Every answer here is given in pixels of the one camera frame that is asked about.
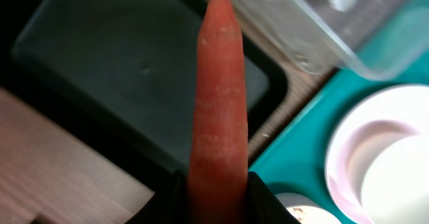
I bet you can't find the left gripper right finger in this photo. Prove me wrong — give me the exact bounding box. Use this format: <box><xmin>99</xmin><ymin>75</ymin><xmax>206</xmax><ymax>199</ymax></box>
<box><xmin>246</xmin><ymin>172</ymin><xmax>300</xmax><ymax>224</ymax></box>

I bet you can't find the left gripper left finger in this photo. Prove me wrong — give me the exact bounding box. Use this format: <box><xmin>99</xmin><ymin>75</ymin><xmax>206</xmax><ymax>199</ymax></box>
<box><xmin>125</xmin><ymin>172</ymin><xmax>187</xmax><ymax>224</ymax></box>

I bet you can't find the small bowl with nuts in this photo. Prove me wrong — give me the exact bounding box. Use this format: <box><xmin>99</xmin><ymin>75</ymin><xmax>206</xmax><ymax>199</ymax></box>
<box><xmin>275</xmin><ymin>192</ymin><xmax>341</xmax><ymax>224</ymax></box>

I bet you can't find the orange carrot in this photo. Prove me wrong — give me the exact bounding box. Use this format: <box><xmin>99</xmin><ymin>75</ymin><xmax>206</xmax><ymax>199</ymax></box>
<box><xmin>187</xmin><ymin>0</ymin><xmax>248</xmax><ymax>223</ymax></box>

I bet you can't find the teal plastic tray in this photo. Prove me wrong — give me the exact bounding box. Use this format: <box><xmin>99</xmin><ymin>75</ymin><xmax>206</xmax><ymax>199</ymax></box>
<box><xmin>251</xmin><ymin>51</ymin><xmax>428</xmax><ymax>223</ymax></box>

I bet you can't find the large white plate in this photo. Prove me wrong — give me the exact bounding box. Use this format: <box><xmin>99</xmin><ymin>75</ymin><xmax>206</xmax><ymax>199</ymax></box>
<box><xmin>324</xmin><ymin>84</ymin><xmax>428</xmax><ymax>223</ymax></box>

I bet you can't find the black plastic tray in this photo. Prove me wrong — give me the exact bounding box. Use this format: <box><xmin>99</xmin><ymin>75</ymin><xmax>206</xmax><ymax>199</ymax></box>
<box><xmin>0</xmin><ymin>0</ymin><xmax>289</xmax><ymax>191</ymax></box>

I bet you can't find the clear plastic bin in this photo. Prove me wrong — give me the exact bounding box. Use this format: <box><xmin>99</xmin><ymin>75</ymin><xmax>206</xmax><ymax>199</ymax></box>
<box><xmin>233</xmin><ymin>0</ymin><xmax>428</xmax><ymax>81</ymax></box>

